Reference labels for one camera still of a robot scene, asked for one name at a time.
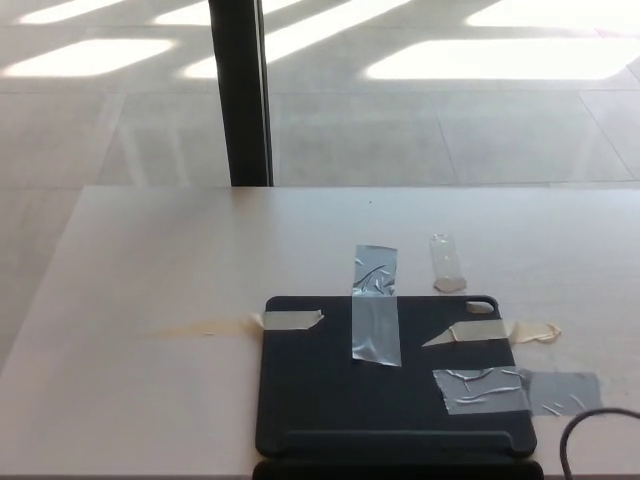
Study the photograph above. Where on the long grey duct tape strip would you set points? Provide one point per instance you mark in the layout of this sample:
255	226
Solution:
376	300

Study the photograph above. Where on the black window frame post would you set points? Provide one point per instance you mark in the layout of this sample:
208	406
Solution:
240	100

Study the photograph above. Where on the pointed beige masking tape strip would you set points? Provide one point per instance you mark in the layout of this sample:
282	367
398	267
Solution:
480	331

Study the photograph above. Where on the clear tape piece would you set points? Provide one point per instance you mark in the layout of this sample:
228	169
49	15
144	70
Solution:
446	262

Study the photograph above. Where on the long beige masking tape strip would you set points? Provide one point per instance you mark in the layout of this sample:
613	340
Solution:
290	320

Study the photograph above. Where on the wrinkled grey duct tape strip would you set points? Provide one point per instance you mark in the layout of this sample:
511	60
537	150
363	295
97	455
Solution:
480	392

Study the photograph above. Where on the dark folding tablet cover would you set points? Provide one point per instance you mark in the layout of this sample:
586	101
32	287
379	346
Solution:
310	380

